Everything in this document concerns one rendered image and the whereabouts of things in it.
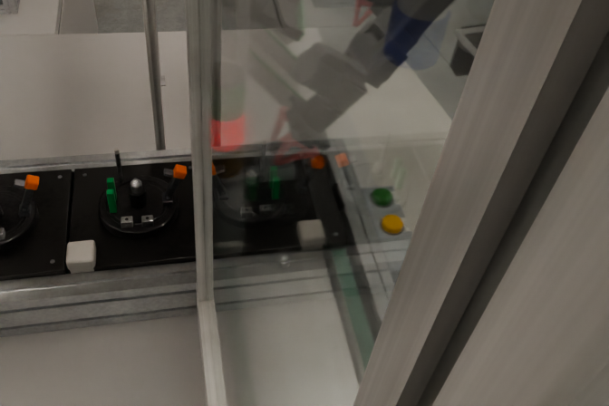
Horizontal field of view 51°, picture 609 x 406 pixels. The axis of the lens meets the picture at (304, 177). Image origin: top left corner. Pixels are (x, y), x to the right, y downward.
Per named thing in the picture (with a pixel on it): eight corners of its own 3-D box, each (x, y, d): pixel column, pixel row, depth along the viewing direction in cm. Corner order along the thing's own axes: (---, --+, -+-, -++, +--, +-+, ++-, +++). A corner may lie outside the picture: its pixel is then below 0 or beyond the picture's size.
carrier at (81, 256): (199, 167, 128) (198, 120, 119) (211, 262, 112) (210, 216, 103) (74, 176, 123) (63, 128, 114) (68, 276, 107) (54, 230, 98)
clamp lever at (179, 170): (172, 193, 116) (187, 165, 112) (173, 201, 115) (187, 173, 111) (153, 189, 115) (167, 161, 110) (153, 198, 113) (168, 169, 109)
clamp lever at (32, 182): (31, 204, 111) (40, 175, 107) (29, 213, 110) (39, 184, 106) (8, 201, 110) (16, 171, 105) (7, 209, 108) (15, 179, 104)
